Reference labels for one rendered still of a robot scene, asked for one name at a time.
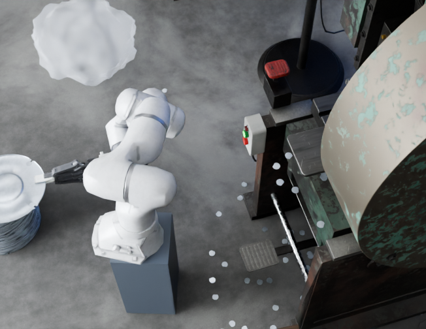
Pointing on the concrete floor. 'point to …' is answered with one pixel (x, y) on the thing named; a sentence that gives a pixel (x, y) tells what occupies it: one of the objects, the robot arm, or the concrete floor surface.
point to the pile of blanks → (16, 233)
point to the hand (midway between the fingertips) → (44, 178)
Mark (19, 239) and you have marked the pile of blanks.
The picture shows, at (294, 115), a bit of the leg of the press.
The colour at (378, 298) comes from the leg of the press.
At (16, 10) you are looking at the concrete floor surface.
